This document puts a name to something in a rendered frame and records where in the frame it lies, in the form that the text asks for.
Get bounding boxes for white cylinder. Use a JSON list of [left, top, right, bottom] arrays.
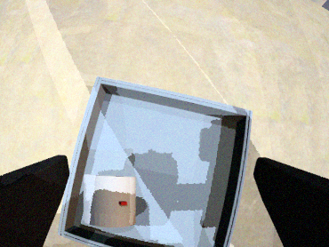
[[83, 174, 136, 227]]

